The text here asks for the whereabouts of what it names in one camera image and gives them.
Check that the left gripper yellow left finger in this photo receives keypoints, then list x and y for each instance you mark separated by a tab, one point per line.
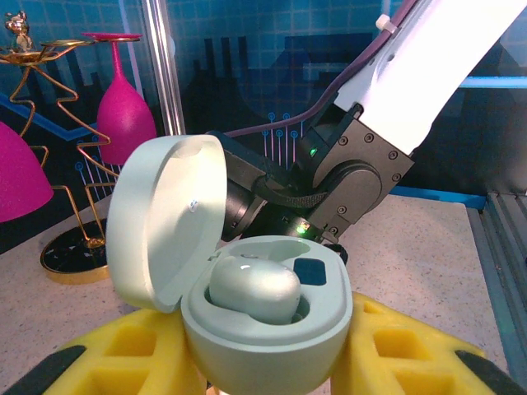
123	354

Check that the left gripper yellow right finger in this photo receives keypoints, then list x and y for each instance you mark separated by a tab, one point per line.
395	341

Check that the pale earbud charging case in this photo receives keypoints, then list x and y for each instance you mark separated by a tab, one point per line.
263	354

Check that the small white earbud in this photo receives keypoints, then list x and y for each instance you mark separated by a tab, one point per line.
255	284

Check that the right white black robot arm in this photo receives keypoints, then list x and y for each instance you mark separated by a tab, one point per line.
416	78

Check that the pink wine glass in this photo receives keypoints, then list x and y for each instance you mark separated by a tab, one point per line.
16	177
123	119

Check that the aluminium side rail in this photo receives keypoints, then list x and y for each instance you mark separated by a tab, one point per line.
502	255

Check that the aluminium frame post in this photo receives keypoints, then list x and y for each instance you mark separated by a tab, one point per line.
164	66

